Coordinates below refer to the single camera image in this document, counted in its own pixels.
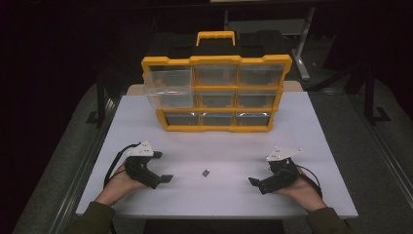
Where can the grid of small clear drawers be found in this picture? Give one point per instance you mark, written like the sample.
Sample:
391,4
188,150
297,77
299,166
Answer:
256,99

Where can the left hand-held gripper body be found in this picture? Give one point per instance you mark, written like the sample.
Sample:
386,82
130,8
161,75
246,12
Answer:
138,164

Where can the small grey metal part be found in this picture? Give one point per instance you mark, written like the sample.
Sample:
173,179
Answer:
206,172

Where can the person's left hand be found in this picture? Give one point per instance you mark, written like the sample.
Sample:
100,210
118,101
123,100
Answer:
120,187

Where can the yellow and black organizer cabinet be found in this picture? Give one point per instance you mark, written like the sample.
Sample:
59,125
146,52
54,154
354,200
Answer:
215,60

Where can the black metal stand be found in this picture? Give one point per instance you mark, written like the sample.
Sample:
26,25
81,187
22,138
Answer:
100,100
371,97

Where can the person's right hand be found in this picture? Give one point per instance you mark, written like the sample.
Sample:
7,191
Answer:
303,195

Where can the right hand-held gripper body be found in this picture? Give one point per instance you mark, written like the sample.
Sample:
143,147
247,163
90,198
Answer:
284,172

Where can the metal floor rail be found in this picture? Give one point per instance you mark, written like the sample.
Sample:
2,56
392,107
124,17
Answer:
383,146
82,169

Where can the single clear pull-out drawer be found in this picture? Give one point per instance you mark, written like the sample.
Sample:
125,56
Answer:
168,87

